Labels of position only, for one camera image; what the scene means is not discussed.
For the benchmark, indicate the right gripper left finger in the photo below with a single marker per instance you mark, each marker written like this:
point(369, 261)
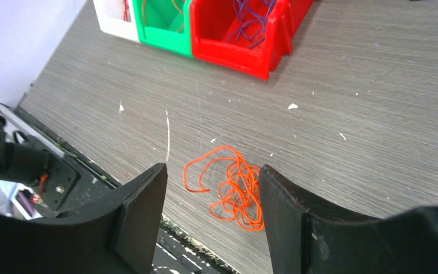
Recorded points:
point(115, 233)

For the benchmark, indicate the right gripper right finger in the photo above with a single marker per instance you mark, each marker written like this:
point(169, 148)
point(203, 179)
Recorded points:
point(309, 234)

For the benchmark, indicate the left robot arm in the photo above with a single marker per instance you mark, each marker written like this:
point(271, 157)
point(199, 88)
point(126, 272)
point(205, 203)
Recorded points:
point(20, 163)

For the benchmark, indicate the green plastic bin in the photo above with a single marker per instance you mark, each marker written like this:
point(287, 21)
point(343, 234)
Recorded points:
point(164, 24)

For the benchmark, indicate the white plastic bin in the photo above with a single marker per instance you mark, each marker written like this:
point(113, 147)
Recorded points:
point(117, 18)

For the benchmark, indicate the red plastic bin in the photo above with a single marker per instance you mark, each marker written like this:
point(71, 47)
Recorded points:
point(247, 36)

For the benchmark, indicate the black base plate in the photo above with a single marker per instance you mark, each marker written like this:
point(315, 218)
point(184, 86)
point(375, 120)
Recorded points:
point(175, 252)

